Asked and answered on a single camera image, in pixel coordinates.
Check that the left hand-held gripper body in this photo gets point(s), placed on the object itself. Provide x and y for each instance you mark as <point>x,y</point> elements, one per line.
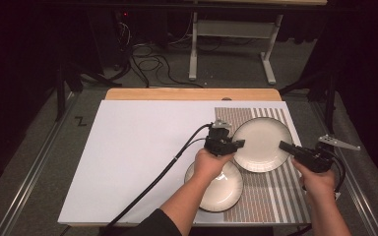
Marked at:
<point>218,142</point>

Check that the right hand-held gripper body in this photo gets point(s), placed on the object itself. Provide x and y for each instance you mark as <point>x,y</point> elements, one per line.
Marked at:
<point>313,159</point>

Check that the plain white plate dark rim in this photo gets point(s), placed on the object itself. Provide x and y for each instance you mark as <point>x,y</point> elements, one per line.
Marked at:
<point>262,144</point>

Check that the white plate with lined rim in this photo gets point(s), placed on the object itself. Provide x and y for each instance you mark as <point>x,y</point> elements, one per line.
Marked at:
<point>224,193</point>

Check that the person's left hand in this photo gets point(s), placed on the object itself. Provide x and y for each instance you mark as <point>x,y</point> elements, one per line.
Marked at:
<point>210,165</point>

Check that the person's right hand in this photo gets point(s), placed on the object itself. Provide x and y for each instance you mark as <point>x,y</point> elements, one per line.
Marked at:
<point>318,185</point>

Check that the wooden table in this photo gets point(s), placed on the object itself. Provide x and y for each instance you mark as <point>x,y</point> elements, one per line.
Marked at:
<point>190,94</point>

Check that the striped brown placemat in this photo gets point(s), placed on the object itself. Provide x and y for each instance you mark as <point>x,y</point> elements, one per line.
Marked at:
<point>259,196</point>

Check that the black stand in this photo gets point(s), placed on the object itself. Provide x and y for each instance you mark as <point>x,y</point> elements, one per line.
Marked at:
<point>330,98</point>
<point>60,91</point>

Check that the white board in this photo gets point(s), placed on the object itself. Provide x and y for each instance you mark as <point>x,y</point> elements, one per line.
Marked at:
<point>138,147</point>

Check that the black sleeve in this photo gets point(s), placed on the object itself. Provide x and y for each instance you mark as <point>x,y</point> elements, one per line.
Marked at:
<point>154,226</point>

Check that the metal floor rail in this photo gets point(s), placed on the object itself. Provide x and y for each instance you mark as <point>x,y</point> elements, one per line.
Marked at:
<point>32,177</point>
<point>357,183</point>

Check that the white desk frame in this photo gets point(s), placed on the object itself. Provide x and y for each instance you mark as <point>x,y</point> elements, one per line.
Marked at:
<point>193,49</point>

